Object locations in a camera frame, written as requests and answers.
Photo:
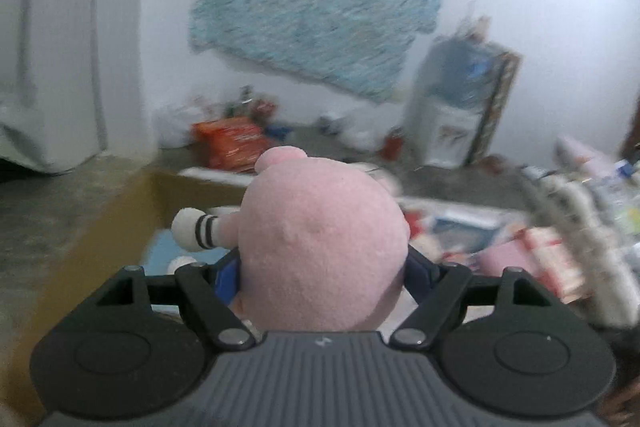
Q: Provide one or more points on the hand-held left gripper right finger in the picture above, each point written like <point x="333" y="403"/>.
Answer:
<point x="420" y="279"/>

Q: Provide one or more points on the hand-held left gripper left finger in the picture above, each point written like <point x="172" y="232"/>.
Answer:
<point x="226" y="277"/>

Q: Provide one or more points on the blue and white tissue pack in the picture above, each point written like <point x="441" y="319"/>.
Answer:
<point x="460" y="234"/>

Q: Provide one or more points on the light blue towel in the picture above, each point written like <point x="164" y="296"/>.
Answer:
<point x="160" y="252"/>

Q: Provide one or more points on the pink towel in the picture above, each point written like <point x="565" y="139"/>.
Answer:
<point x="505" y="259"/>

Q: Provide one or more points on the pink plush toy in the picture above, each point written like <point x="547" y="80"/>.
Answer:
<point x="320" y="237"/>

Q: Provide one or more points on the cardboard box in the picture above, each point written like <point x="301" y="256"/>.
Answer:
<point x="100" y="252"/>

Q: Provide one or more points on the orange snack bag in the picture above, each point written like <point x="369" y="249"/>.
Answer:
<point x="230" y="142"/>

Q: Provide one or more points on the red bottle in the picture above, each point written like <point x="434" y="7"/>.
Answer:
<point x="391" y="144"/>

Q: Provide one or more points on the white water dispenser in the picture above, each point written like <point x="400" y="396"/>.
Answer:
<point x="445" y="132"/>

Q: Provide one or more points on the white plastic bag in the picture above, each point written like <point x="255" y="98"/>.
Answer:
<point x="175" y="127"/>

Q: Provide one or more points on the small red box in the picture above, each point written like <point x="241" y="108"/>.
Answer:
<point x="265" y="109"/>

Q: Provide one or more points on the white knitted blanket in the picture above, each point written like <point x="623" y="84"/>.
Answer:
<point x="590" y="247"/>

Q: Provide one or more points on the blue water jug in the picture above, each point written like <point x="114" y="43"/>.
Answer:
<point x="455" y="72"/>

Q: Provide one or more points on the clear plastic packaging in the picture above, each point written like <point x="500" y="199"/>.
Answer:
<point x="600" y="167"/>

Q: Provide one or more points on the grey curtain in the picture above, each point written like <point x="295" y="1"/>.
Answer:
<point x="65" y="32"/>

